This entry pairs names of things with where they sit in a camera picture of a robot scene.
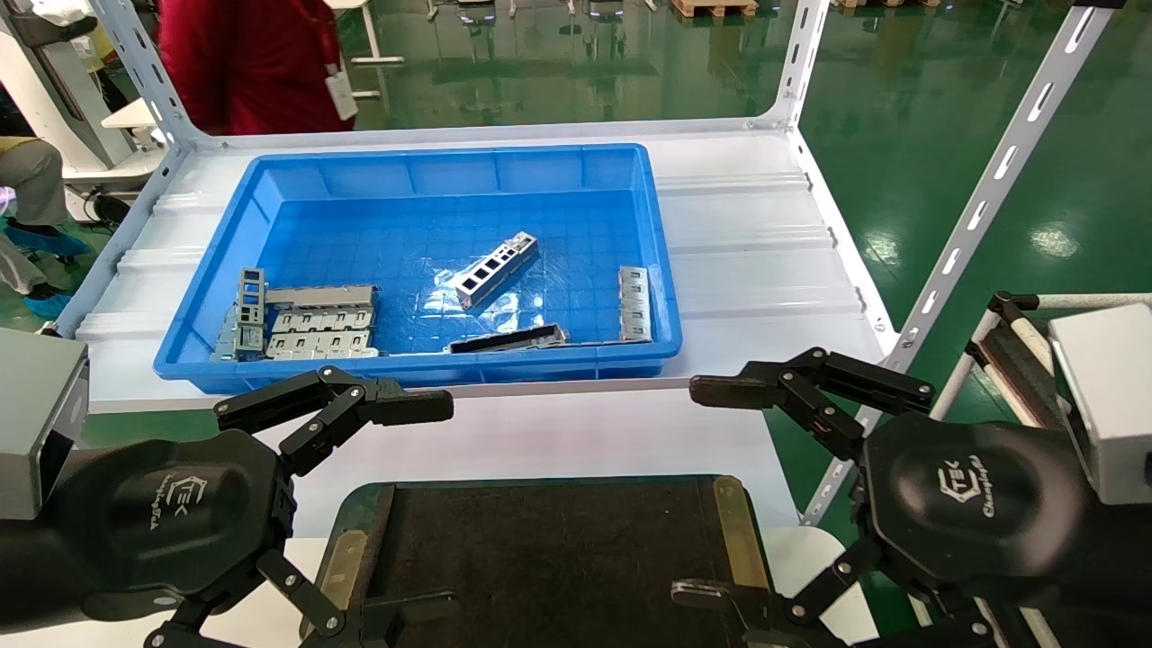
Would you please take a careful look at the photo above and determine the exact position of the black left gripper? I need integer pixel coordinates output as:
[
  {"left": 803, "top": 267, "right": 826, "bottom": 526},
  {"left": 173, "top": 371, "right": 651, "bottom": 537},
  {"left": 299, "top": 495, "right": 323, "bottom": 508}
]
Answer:
[{"left": 45, "top": 364, "right": 462, "bottom": 648}]

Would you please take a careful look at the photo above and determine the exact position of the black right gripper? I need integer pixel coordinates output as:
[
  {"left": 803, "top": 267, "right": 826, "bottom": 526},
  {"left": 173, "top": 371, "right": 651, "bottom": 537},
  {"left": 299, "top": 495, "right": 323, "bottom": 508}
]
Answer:
[{"left": 670, "top": 346, "right": 1097, "bottom": 648}]

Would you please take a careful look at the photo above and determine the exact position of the silver bracket with square holes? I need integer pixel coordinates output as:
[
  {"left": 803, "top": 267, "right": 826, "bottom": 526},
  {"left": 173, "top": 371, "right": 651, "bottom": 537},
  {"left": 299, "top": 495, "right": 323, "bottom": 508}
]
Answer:
[{"left": 454, "top": 232, "right": 540, "bottom": 311}]

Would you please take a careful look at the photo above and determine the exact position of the black foam container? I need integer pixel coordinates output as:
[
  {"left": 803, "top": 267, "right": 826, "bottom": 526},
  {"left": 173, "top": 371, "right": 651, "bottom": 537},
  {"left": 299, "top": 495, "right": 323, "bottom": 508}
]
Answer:
[{"left": 300, "top": 473, "right": 795, "bottom": 648}]

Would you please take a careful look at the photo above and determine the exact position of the dark long metal part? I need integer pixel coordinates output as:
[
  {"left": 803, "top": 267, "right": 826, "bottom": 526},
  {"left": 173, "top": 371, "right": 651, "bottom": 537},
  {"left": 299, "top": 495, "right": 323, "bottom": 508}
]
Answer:
[{"left": 446, "top": 324, "right": 570, "bottom": 355}]

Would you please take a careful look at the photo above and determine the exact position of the silver flat metal plate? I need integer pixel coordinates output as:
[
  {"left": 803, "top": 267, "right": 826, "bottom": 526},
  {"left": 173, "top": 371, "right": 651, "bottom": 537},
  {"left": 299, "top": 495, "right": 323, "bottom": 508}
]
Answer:
[
  {"left": 264, "top": 330, "right": 378, "bottom": 358},
  {"left": 269, "top": 308, "right": 376, "bottom": 335},
  {"left": 265, "top": 284, "right": 380, "bottom": 312}
]

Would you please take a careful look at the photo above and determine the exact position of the white tube cart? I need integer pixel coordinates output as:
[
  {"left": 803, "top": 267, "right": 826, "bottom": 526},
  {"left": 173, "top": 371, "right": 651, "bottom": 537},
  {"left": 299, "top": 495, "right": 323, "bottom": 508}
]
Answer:
[{"left": 927, "top": 290, "right": 1152, "bottom": 433}]

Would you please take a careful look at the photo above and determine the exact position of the silver slotted metal strip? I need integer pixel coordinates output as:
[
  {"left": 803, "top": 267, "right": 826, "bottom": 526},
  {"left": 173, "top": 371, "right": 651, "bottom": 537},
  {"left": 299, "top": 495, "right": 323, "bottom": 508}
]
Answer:
[{"left": 618, "top": 265, "right": 653, "bottom": 344}]

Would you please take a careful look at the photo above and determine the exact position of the blue plastic bin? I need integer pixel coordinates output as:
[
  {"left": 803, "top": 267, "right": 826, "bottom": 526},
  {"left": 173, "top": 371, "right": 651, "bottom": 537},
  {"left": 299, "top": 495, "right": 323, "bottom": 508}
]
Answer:
[{"left": 153, "top": 143, "right": 683, "bottom": 394}]

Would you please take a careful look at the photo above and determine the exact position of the white id badge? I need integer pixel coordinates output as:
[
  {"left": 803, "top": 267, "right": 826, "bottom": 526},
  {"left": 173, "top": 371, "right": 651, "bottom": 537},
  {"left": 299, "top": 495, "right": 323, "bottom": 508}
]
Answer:
[{"left": 325, "top": 70, "right": 360, "bottom": 122}]

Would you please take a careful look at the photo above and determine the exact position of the person with blue shoe covers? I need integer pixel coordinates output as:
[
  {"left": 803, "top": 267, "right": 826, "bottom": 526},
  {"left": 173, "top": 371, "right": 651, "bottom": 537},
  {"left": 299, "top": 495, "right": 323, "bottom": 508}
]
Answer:
[{"left": 0, "top": 135, "right": 94, "bottom": 319}]

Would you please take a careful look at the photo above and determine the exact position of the person in red coat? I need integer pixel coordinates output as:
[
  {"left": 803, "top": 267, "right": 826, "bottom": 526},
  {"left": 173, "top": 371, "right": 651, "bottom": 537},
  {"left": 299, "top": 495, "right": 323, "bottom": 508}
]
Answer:
[{"left": 156, "top": 0, "right": 358, "bottom": 138}]

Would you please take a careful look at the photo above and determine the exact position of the white table leg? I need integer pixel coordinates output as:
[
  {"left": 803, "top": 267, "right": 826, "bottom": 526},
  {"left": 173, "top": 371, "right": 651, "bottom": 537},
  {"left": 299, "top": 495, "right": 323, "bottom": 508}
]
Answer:
[{"left": 324, "top": 0, "right": 407, "bottom": 100}]

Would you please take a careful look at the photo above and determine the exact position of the wooden pallet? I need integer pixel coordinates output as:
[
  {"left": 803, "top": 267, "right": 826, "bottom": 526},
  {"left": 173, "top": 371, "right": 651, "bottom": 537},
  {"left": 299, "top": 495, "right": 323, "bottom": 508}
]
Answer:
[{"left": 670, "top": 0, "right": 760, "bottom": 20}]

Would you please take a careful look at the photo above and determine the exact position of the white machine base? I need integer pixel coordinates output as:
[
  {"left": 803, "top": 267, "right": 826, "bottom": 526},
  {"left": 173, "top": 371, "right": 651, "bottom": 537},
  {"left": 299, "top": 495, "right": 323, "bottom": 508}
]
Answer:
[{"left": 0, "top": 0, "right": 167, "bottom": 185}]

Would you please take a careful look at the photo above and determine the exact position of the grey upright metal bracket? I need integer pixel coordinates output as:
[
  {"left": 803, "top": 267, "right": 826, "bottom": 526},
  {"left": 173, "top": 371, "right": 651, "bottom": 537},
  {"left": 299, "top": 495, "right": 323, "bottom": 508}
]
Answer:
[{"left": 235, "top": 267, "right": 268, "bottom": 353}]

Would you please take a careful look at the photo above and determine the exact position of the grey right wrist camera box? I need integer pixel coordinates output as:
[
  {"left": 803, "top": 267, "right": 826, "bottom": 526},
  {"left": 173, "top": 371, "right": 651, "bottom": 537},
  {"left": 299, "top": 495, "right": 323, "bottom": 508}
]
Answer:
[{"left": 1048, "top": 302, "right": 1152, "bottom": 506}]

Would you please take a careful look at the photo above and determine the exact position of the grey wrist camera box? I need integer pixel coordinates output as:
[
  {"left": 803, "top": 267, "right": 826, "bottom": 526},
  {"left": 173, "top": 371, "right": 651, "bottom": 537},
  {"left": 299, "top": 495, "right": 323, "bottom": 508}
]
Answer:
[
  {"left": 1048, "top": 302, "right": 1152, "bottom": 506},
  {"left": 0, "top": 328, "right": 90, "bottom": 521}
]

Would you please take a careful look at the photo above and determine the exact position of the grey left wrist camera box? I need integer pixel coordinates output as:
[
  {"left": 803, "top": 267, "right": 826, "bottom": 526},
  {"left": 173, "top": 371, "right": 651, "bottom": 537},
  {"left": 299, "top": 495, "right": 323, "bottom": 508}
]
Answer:
[{"left": 0, "top": 328, "right": 90, "bottom": 521}]

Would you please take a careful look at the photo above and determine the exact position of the white perforated rack post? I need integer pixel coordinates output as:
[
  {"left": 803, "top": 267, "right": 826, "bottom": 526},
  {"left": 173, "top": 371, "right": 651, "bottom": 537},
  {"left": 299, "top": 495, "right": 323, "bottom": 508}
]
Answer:
[
  {"left": 88, "top": 0, "right": 221, "bottom": 152},
  {"left": 763, "top": 0, "right": 831, "bottom": 129},
  {"left": 799, "top": 0, "right": 1128, "bottom": 528}
]

